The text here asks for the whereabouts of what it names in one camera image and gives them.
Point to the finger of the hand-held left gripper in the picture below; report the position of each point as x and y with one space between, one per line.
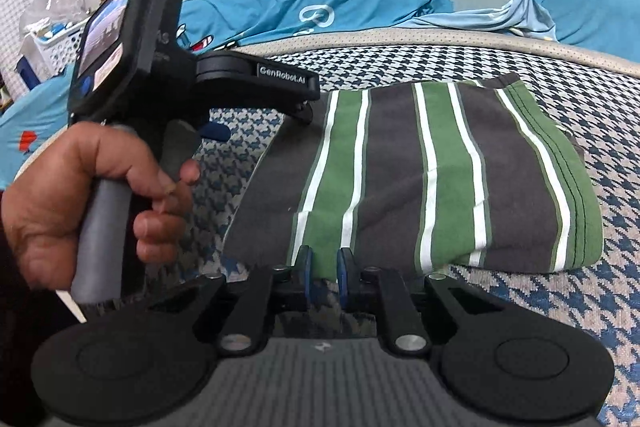
250 77
215 132

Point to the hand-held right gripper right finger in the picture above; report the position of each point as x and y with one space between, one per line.
345 277

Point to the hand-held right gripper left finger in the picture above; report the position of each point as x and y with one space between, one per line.
305 277

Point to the green grey striped t-shirt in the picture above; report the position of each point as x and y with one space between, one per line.
400 167

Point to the person's left hand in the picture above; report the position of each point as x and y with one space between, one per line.
50 207

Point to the white perforated plastic basket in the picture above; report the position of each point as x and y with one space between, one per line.
55 52

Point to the clear plastic bag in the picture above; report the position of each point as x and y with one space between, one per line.
55 2

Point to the grey white checked cloth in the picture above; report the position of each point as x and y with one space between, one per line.
20 7

